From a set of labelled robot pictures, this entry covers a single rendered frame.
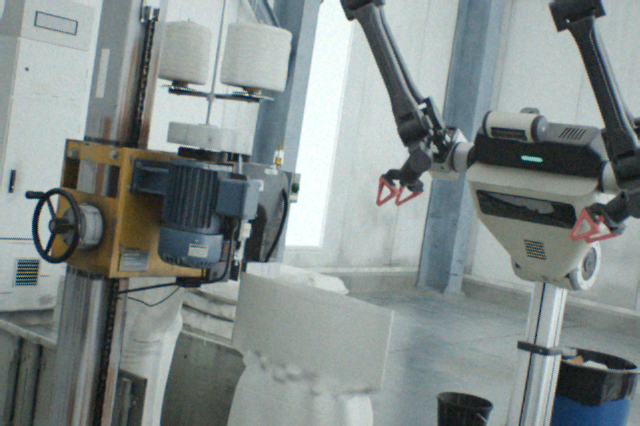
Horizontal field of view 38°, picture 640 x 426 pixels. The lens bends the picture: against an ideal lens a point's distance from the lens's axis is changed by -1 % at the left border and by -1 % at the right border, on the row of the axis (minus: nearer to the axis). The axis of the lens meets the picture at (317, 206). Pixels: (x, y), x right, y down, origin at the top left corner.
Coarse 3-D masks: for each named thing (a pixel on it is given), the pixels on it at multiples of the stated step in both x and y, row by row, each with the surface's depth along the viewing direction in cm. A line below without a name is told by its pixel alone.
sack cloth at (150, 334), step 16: (160, 288) 274; (176, 288) 272; (128, 304) 278; (144, 304) 273; (160, 304) 272; (176, 304) 271; (128, 320) 275; (144, 320) 270; (160, 320) 271; (176, 320) 274; (128, 336) 271; (144, 336) 270; (160, 336) 273; (176, 336) 278; (128, 352) 271; (144, 352) 271; (160, 352) 274; (128, 368) 271; (144, 368) 272; (160, 368) 276; (160, 384) 278; (160, 400) 280; (144, 416) 274
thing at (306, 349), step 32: (256, 288) 247; (288, 288) 237; (256, 320) 246; (288, 320) 236; (320, 320) 231; (352, 320) 228; (384, 320) 224; (256, 352) 245; (288, 352) 235; (320, 352) 231; (352, 352) 228; (384, 352) 224; (256, 384) 241; (288, 384) 234; (320, 384) 229; (352, 384) 228; (256, 416) 240; (288, 416) 233; (320, 416) 227; (352, 416) 226
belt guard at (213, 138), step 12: (168, 132) 219; (180, 132) 215; (192, 132) 214; (204, 132) 214; (216, 132) 214; (228, 132) 216; (240, 132) 220; (180, 144) 215; (192, 144) 214; (204, 144) 214; (216, 144) 215; (228, 144) 216; (240, 144) 221
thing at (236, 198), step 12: (228, 180) 217; (240, 180) 222; (216, 192) 218; (228, 192) 217; (240, 192) 216; (252, 192) 219; (216, 204) 218; (228, 204) 217; (240, 204) 216; (252, 204) 221; (228, 216) 217; (240, 216) 216; (252, 216) 222
